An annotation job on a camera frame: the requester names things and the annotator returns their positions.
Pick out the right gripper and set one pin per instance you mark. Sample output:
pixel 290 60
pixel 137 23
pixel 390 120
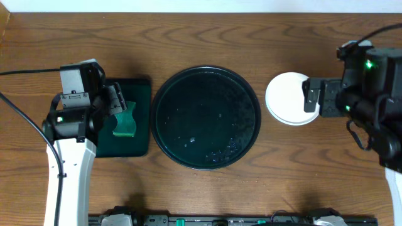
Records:
pixel 327 102

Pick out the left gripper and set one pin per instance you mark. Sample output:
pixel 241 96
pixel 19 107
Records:
pixel 114 98

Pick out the white plate with green stain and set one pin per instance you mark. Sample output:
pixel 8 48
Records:
pixel 284 99

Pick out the green scouring sponge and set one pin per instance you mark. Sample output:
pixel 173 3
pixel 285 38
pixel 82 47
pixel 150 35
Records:
pixel 126 125

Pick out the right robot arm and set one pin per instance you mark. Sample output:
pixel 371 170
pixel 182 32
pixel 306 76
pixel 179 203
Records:
pixel 369 94

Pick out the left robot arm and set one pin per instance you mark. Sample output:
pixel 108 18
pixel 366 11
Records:
pixel 73 135

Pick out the rectangular black water tray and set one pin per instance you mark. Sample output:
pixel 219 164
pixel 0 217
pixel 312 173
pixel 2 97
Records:
pixel 109 146

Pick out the round black tray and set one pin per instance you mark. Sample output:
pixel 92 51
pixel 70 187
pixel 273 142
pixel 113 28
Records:
pixel 205 117

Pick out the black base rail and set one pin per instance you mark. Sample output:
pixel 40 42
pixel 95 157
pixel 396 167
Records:
pixel 325 216

